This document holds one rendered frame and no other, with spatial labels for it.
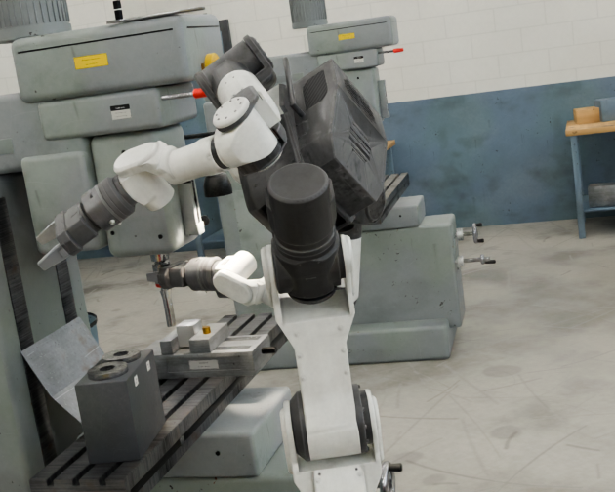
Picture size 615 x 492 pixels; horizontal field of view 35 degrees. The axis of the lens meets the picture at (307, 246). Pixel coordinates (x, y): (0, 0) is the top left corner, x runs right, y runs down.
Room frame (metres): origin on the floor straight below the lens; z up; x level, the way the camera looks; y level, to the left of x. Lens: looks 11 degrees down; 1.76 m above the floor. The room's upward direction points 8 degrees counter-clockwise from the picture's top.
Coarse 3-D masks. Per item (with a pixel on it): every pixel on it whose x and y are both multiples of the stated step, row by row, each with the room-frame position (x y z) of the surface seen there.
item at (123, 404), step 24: (120, 360) 2.16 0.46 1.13; (144, 360) 2.18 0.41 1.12; (96, 384) 2.05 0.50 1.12; (120, 384) 2.04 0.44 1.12; (144, 384) 2.15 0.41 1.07; (96, 408) 2.05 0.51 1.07; (120, 408) 2.04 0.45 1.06; (144, 408) 2.12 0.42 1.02; (96, 432) 2.05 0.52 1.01; (120, 432) 2.04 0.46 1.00; (144, 432) 2.10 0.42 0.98; (96, 456) 2.05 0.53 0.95; (120, 456) 2.05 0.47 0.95
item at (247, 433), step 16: (240, 400) 2.56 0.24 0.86; (256, 400) 2.54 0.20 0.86; (272, 400) 2.53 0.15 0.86; (224, 416) 2.46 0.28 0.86; (240, 416) 2.44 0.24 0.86; (256, 416) 2.43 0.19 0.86; (272, 416) 2.46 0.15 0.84; (208, 432) 2.36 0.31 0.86; (224, 432) 2.34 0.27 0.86; (240, 432) 2.33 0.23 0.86; (256, 432) 2.34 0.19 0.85; (272, 432) 2.45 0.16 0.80; (192, 448) 2.36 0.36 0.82; (208, 448) 2.35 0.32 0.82; (224, 448) 2.33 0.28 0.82; (240, 448) 2.32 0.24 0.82; (256, 448) 2.32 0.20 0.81; (272, 448) 2.43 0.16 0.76; (176, 464) 2.37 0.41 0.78; (192, 464) 2.36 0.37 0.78; (208, 464) 2.35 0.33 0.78; (224, 464) 2.33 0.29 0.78; (240, 464) 2.32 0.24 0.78; (256, 464) 2.31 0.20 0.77
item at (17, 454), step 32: (0, 192) 2.56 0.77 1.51; (0, 224) 2.52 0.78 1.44; (32, 224) 2.67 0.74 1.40; (0, 256) 2.50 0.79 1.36; (32, 256) 2.64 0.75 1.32; (0, 288) 2.48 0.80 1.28; (32, 288) 2.61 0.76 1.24; (64, 288) 2.76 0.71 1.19; (0, 320) 2.45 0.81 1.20; (32, 320) 2.59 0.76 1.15; (64, 320) 2.74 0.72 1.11; (0, 352) 2.44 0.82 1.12; (0, 384) 2.44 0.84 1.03; (32, 384) 2.52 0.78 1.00; (0, 416) 2.45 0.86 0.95; (32, 416) 2.50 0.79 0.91; (64, 416) 2.65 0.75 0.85; (0, 448) 2.45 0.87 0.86; (32, 448) 2.48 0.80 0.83; (64, 448) 2.62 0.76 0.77; (0, 480) 2.46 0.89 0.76
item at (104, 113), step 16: (96, 96) 2.45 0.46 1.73; (112, 96) 2.43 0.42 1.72; (128, 96) 2.42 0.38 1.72; (144, 96) 2.40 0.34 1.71; (160, 96) 2.41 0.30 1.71; (48, 112) 2.48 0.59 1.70; (64, 112) 2.47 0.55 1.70; (80, 112) 2.46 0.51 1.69; (96, 112) 2.44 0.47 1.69; (112, 112) 2.43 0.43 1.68; (128, 112) 2.42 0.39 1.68; (144, 112) 2.41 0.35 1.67; (160, 112) 2.40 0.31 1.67; (176, 112) 2.48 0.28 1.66; (192, 112) 2.58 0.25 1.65; (48, 128) 2.48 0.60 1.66; (64, 128) 2.47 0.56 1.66; (80, 128) 2.46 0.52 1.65; (96, 128) 2.45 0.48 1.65; (112, 128) 2.43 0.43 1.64; (128, 128) 2.42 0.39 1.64; (144, 128) 2.41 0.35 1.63
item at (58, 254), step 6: (60, 246) 1.90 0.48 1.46; (54, 252) 1.90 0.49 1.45; (60, 252) 1.89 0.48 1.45; (66, 252) 1.90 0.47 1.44; (42, 258) 1.90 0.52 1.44; (48, 258) 1.90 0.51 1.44; (54, 258) 1.90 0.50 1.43; (60, 258) 1.90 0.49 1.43; (42, 264) 1.90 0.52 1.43; (48, 264) 1.90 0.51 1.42; (54, 264) 1.90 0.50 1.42
